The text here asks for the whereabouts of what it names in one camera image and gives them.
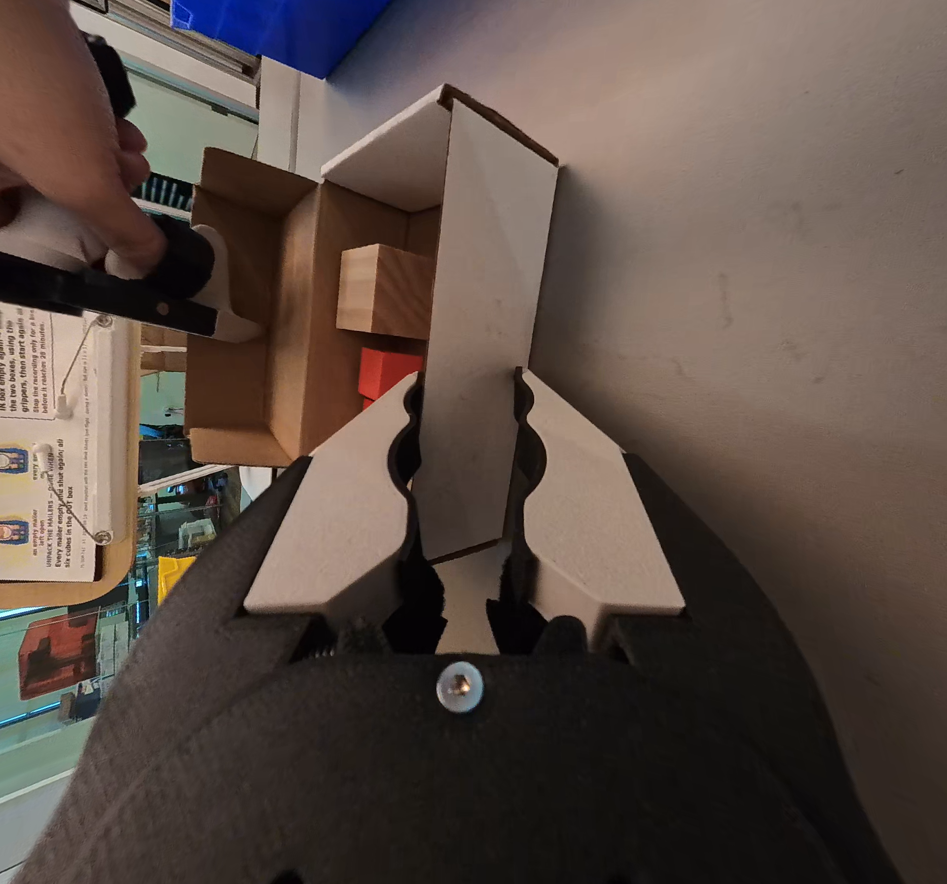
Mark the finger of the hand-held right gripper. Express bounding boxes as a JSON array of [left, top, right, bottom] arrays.
[[188, 224, 267, 344]]

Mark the printed instruction sheet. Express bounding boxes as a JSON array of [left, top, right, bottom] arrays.
[[0, 303, 112, 583]]

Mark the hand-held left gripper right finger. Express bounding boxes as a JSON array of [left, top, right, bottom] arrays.
[[487, 368, 687, 653]]

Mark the plain wooden cube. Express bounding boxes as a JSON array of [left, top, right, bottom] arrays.
[[336, 243, 439, 341]]

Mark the yellow plastic bin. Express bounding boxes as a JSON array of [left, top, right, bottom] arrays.
[[157, 555, 198, 605]]

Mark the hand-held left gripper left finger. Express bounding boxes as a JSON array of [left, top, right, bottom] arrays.
[[243, 372, 446, 652]]

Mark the white cardboard box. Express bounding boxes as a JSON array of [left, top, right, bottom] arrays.
[[182, 83, 561, 566]]

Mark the person's right hand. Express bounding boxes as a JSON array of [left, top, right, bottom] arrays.
[[0, 0, 170, 281]]

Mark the red tool case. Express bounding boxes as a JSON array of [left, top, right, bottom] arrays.
[[18, 606, 101, 702]]

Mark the white stand rod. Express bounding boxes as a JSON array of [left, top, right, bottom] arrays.
[[139, 462, 249, 495]]

